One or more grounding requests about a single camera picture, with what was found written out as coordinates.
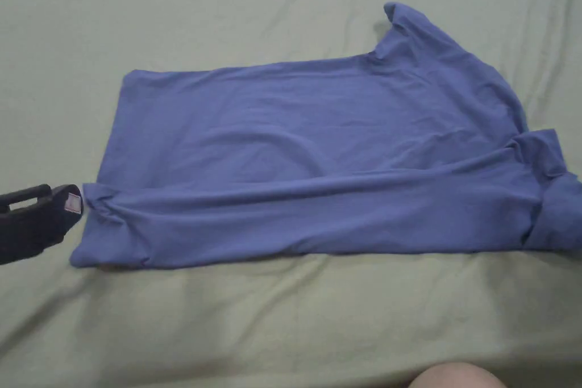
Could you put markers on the blue shirt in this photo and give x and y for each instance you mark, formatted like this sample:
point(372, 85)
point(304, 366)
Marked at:
point(291, 156)

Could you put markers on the person's legs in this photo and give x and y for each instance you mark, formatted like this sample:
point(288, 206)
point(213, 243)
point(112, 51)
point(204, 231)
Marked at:
point(459, 376)

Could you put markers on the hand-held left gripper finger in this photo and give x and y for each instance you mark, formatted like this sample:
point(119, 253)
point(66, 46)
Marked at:
point(32, 197)
point(41, 229)

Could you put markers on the bed with pale green sheet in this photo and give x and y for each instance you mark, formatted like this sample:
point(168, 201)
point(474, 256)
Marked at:
point(291, 315)

